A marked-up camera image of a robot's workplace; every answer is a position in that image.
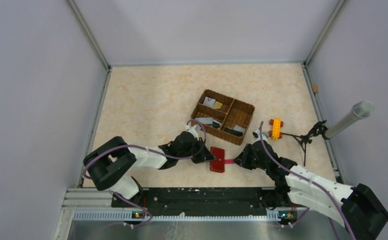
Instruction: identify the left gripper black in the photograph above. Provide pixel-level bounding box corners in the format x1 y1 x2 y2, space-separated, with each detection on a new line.
177 137 216 164

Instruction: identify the red leather card holder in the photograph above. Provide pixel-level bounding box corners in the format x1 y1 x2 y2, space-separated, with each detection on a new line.
209 146 234 173

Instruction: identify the brown wicker divided basket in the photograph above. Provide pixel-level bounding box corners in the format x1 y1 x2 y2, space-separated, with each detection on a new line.
190 89 255 146

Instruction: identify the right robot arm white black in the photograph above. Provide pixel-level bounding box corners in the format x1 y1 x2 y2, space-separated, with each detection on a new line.
234 140 388 240

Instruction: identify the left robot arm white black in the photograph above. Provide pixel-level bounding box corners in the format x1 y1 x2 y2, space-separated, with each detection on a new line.
83 131 216 207

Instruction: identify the black card in basket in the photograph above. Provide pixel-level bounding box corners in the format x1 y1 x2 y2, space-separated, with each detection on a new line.
224 127 244 137

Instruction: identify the pale gold card under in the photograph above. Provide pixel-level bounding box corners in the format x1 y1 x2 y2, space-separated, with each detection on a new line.
212 101 223 110

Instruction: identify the yellow toy brick car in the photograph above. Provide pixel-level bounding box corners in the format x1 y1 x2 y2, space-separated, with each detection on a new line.
268 118 284 140

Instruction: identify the black mini tripod stand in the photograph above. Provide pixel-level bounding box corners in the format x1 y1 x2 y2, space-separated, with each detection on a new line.
282 120 328 167

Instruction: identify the small tan block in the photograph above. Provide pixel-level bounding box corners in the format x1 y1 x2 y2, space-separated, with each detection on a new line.
311 84 319 94

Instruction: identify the silver metal tube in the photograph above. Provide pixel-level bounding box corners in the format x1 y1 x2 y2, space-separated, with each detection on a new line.
323 100 375 140

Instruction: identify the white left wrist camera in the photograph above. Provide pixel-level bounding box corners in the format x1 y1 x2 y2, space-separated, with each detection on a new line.
185 124 201 140

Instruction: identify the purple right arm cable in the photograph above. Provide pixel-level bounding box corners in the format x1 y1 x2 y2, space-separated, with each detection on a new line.
258 121 359 240

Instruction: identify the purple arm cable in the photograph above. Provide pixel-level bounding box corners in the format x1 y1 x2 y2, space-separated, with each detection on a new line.
258 121 359 240
82 119 208 226

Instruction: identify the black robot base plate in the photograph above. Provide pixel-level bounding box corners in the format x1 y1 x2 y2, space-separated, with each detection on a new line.
111 187 300 223

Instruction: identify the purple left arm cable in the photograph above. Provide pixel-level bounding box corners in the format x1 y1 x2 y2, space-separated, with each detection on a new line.
82 119 208 226

